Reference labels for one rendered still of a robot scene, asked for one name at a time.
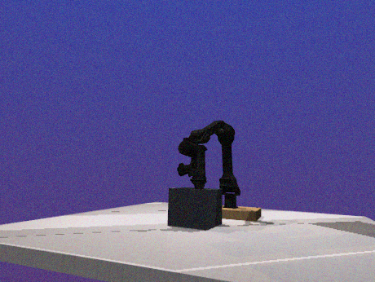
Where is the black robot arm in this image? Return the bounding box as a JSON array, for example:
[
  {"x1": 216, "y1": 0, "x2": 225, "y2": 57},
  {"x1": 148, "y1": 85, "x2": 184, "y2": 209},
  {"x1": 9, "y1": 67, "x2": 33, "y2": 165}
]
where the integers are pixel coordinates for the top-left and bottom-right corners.
[{"x1": 177, "y1": 120, "x2": 240, "y2": 209}]

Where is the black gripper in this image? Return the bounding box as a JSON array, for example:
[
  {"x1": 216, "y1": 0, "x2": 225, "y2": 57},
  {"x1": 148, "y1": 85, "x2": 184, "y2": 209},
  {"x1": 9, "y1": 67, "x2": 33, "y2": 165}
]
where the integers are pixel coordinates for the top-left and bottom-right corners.
[{"x1": 188, "y1": 158, "x2": 206, "y2": 190}]

